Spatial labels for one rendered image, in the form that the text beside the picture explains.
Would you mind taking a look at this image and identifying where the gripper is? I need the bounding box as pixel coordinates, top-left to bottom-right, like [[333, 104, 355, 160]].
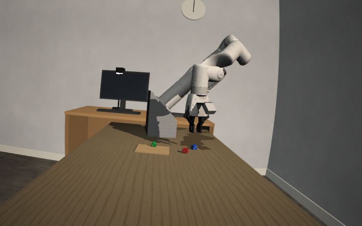
[[183, 93, 209, 133]]

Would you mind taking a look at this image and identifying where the tan flat mat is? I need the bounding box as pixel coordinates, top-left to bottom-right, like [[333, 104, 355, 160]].
[[134, 144, 169, 155]]

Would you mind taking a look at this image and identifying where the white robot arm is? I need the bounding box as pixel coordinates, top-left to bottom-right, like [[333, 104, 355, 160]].
[[156, 35, 251, 114]]

